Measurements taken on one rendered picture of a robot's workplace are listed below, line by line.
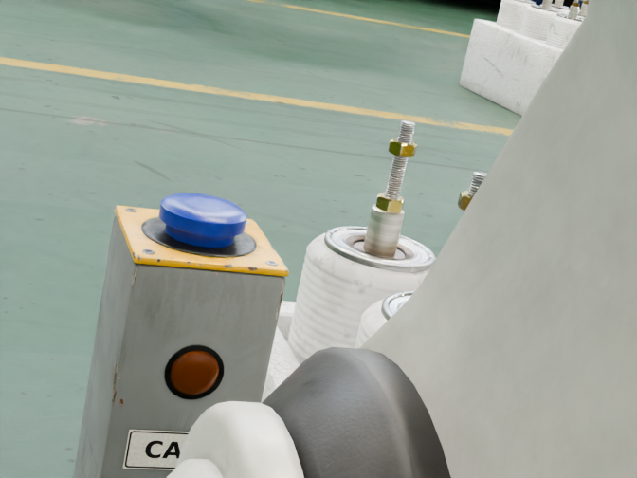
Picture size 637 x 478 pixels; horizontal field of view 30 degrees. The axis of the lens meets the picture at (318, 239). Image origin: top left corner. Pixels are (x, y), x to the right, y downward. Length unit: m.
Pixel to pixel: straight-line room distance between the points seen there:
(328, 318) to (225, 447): 0.48
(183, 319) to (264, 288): 0.04
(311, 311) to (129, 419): 0.26
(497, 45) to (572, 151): 2.86
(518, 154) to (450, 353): 0.05
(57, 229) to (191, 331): 0.98
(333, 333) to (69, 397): 0.37
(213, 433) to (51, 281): 1.03
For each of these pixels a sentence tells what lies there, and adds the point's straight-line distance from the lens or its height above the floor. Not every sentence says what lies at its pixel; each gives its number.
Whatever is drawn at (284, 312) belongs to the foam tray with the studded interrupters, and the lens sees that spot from 0.85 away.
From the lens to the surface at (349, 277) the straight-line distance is 0.76.
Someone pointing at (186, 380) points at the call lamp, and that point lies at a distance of 0.54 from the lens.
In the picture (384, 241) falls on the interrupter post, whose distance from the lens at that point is 0.79.
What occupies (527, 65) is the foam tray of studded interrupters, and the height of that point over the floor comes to 0.12.
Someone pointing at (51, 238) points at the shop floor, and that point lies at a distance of 1.46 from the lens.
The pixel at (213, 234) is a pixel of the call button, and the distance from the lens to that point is 0.53.
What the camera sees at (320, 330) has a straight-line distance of 0.78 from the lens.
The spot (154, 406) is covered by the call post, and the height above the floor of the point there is 0.24.
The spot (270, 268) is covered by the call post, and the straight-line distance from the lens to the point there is 0.53.
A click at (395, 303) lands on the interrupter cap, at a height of 0.25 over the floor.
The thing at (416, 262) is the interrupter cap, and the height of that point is 0.25.
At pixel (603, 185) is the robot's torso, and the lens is 0.22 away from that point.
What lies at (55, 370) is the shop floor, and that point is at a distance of 1.13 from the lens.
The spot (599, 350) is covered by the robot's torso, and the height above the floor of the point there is 0.42.
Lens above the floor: 0.49
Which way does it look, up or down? 17 degrees down
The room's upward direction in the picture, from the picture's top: 12 degrees clockwise
